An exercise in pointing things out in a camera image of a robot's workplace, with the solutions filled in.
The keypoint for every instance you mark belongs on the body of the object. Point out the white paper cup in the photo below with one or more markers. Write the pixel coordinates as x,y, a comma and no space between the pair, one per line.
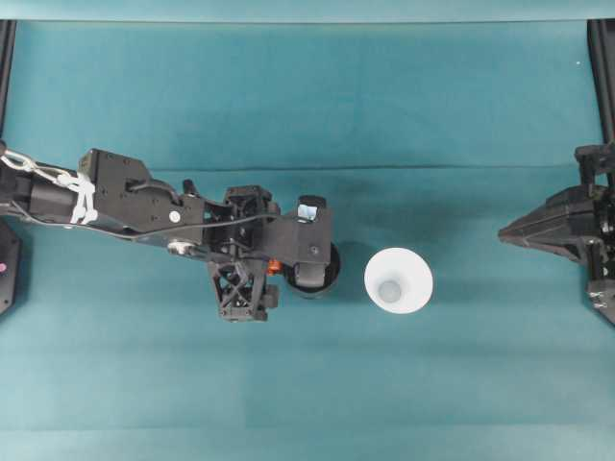
384,269

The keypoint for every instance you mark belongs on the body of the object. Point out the blue-green table cloth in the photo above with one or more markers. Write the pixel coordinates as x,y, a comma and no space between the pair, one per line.
307,120

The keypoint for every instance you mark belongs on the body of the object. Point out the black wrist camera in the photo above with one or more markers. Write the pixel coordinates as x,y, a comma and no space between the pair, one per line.
307,276

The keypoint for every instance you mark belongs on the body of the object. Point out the black frame rail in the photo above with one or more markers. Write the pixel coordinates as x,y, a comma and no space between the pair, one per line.
6,72
603,72

